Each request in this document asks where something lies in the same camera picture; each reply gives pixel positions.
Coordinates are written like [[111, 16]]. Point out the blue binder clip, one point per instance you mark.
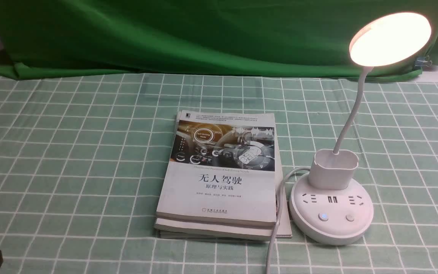
[[422, 62]]

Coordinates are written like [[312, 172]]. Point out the green checkered tablecloth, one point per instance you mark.
[[82, 162]]

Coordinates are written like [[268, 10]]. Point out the top book self-driving cover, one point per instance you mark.
[[219, 182]]

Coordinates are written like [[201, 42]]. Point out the white gooseneck desk lamp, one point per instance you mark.
[[327, 203]]

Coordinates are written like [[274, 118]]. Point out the lower white book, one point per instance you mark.
[[211, 230]]

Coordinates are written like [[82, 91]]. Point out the green backdrop cloth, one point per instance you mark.
[[272, 38]]

